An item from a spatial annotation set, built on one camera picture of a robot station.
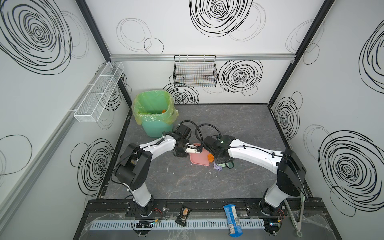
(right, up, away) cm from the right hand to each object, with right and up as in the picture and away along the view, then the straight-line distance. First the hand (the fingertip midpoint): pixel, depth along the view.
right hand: (220, 161), depth 82 cm
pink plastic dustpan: (-11, 0, +5) cm, 12 cm away
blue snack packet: (+4, -26, -15) cm, 31 cm away
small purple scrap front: (-1, -5, +3) cm, 6 cm away
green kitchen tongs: (+33, -25, -14) cm, 44 cm away
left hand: (-18, +5, +10) cm, 22 cm away
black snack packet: (-20, -23, -12) cm, 33 cm away
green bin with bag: (-41, +29, +20) cm, 54 cm away
